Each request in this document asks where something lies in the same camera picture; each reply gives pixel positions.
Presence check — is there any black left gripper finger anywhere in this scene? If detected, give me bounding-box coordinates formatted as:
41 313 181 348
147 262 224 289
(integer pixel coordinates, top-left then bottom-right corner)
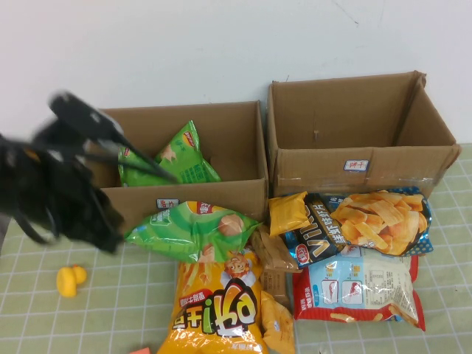
94 191 125 237
79 224 121 254

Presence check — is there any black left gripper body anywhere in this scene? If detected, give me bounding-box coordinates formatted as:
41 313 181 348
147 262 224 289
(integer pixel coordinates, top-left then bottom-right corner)
21 121 111 237

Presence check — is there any green chip bag with barcode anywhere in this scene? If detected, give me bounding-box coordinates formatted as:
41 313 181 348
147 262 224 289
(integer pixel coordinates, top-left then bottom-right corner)
117 119 222 187

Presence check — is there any tan striped snack packet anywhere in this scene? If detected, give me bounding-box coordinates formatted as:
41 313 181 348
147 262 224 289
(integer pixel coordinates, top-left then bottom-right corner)
254 224 302 273

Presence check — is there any small yellow snack packet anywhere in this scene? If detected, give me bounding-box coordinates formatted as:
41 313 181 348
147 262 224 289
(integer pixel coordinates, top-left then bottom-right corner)
260 290 296 354
268 191 310 237

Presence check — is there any yellow rubber duck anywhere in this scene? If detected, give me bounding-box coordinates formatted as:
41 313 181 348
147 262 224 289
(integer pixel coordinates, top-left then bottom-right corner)
55 264 89 298

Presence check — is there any green checked tablecloth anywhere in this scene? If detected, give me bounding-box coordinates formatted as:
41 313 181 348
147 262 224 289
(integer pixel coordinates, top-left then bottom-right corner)
0 143 472 354

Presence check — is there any green Lay's chip bag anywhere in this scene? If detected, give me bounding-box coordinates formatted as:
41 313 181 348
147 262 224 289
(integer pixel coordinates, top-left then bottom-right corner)
124 201 263 263

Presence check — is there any large orange chip bag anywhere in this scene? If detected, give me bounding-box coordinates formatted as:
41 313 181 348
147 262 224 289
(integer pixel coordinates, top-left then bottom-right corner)
156 246 270 354

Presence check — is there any low brown cardboard box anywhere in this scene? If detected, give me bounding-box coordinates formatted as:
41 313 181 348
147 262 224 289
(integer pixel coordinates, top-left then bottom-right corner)
75 100 270 247

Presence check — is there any black Vikar shrimp chip bag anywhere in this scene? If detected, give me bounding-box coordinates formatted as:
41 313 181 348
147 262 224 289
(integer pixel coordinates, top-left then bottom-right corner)
280 187 434 268

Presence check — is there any tall brown cardboard box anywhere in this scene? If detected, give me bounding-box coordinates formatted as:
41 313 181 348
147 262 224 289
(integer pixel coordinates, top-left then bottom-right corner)
265 69 462 200

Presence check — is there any red white shrimp stick bag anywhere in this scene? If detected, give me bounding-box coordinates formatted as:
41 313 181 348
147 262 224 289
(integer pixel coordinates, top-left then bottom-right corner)
292 250 426 332

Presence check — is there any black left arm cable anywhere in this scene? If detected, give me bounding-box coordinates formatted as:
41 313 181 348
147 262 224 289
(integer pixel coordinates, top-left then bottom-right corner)
14 138 178 244

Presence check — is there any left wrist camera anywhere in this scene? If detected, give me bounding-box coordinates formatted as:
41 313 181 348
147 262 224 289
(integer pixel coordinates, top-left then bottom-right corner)
47 89 125 147

